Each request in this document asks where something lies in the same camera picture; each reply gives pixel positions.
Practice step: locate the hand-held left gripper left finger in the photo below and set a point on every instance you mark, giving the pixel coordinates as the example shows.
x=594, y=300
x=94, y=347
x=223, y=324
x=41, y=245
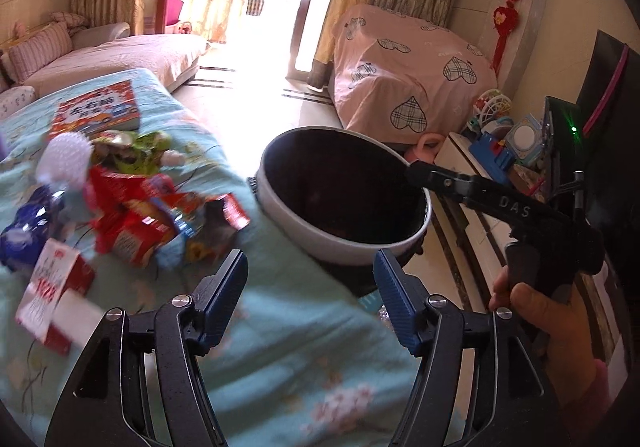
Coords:
x=227, y=299

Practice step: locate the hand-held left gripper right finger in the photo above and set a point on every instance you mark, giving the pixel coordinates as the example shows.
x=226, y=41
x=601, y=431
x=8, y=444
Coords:
x=395, y=307

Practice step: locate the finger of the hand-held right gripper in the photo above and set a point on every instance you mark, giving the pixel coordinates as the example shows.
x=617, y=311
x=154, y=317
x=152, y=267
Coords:
x=440, y=179

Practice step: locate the small red wrapper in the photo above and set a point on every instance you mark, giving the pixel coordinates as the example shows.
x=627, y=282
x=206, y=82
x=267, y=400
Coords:
x=230, y=212

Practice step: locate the black white-rimmed trash bin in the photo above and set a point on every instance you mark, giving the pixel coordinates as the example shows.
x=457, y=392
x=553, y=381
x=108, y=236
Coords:
x=340, y=187

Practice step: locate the large red snack bag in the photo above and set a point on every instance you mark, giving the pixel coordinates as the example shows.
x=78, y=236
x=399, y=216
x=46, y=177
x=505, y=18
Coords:
x=130, y=227

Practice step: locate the red and white carton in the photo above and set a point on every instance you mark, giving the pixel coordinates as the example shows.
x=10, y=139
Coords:
x=55, y=292

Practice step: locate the dark blue foil wrapper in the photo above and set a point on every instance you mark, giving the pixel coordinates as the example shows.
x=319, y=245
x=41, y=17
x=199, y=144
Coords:
x=25, y=232

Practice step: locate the person's right forearm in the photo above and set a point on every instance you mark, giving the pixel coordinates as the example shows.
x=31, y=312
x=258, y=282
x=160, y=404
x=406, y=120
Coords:
x=590, y=407

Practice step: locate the person's right hand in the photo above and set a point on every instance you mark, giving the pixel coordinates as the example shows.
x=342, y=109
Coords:
x=550, y=327

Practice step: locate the white television cabinet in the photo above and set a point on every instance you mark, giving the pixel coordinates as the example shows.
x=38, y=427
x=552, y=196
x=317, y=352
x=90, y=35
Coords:
x=465, y=162

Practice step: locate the blue plastic toy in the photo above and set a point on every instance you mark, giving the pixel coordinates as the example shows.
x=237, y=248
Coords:
x=492, y=152

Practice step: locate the light blue floral tablecloth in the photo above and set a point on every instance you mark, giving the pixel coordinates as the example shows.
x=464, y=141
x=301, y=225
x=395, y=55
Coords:
x=300, y=352

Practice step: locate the white round cage toy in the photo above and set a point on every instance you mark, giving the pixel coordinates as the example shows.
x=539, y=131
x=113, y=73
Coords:
x=492, y=104

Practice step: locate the light blue toy box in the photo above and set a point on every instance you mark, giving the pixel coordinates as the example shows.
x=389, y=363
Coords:
x=525, y=139

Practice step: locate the pink heart-print cover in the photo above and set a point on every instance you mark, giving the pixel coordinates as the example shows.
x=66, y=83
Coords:
x=400, y=62

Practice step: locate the black television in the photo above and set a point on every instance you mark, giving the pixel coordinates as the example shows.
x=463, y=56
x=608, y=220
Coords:
x=615, y=92

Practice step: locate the green snack wrapper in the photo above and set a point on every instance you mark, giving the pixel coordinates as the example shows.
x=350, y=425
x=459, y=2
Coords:
x=145, y=149

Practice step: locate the red picture book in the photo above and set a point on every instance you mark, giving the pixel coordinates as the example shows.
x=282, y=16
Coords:
x=95, y=109

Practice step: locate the dark checkered balcony object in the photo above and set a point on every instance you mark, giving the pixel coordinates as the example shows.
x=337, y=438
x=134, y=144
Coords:
x=255, y=4

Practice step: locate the pink sofa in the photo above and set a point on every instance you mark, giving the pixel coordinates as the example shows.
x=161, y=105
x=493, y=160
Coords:
x=125, y=54

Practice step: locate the small pink plush toy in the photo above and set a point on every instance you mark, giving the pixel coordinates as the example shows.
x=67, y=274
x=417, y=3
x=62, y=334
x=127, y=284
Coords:
x=182, y=28

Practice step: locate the white patterned sofa cushion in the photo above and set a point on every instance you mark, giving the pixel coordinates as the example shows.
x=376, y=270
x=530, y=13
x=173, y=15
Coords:
x=17, y=102

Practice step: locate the magenta box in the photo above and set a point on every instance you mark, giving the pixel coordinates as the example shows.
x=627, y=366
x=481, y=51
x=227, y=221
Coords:
x=174, y=9

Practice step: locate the striped pink pillow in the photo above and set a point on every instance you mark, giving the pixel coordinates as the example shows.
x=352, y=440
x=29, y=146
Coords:
x=37, y=52

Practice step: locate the plaid pink pillow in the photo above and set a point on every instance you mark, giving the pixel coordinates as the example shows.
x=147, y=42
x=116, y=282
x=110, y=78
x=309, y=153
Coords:
x=70, y=19

